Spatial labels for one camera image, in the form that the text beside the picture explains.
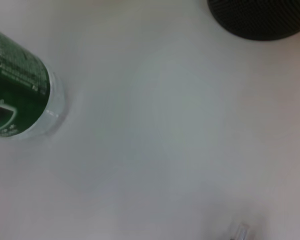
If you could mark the green label water bottle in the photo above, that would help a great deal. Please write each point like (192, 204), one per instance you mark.
(17, 87)

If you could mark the silver grey ballpoint pen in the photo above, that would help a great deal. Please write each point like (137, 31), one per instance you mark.
(241, 232)

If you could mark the black mesh pen holder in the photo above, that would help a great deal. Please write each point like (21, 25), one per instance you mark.
(260, 20)

